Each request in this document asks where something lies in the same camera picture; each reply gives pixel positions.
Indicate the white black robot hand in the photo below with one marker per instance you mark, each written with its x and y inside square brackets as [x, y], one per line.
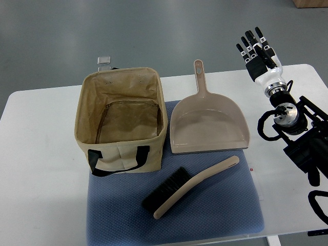
[261, 61]

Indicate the pink hand broom black bristles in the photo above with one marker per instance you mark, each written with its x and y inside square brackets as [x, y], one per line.
[169, 192]

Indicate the wooden box corner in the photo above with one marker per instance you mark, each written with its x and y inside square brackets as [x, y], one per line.
[311, 3]

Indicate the pink plastic dustpan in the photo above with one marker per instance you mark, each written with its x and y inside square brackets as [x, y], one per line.
[207, 121]

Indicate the blue textured mat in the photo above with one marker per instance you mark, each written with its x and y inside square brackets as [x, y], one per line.
[193, 196]

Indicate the black table control panel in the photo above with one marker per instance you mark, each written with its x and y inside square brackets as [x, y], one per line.
[317, 232]

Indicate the yellow fabric bag black handles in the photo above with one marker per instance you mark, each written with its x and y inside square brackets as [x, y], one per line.
[121, 121]

